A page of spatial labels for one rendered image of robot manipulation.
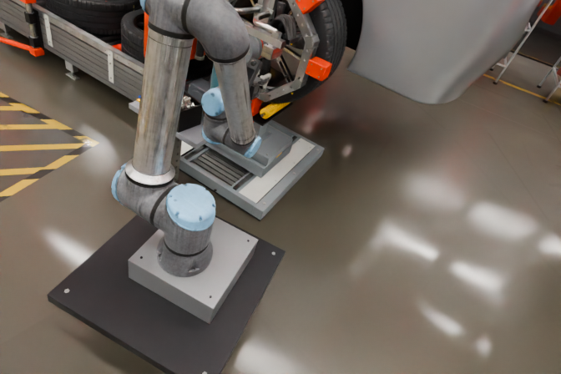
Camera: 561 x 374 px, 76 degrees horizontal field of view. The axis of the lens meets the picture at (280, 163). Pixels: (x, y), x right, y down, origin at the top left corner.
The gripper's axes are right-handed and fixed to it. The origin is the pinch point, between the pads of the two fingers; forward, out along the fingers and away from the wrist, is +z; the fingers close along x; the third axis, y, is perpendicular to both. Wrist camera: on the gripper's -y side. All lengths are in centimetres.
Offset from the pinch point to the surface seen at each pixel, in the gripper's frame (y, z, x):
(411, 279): 83, 24, 102
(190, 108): 26.4, -13.9, -26.3
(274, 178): 75, 28, 8
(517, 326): 83, 34, 159
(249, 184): 75, 13, 0
